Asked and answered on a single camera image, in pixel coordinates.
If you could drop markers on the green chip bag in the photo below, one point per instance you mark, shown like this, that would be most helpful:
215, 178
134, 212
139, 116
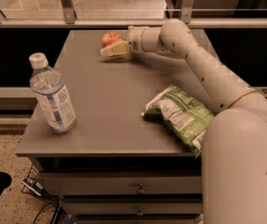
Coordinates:
183, 114

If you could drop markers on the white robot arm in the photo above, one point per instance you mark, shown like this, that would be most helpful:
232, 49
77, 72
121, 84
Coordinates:
234, 149

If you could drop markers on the metal window railing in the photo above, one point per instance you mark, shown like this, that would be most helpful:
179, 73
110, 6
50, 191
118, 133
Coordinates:
197, 14

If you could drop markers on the drawer brass knob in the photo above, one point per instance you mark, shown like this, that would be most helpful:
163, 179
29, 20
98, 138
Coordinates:
139, 212
140, 189

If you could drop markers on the clear plastic water bottle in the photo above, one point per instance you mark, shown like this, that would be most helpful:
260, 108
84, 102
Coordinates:
52, 95

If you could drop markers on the top drawer brass knob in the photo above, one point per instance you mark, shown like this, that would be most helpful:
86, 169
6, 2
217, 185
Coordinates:
140, 189

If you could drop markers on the power strip on floor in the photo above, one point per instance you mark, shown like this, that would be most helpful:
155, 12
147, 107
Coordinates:
33, 186

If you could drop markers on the grey drawer cabinet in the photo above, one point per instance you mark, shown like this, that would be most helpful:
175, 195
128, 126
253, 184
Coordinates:
96, 167

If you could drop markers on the red apple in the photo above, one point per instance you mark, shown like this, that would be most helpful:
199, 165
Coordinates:
110, 37

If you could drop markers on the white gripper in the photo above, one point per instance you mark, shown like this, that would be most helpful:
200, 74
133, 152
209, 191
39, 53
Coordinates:
134, 39

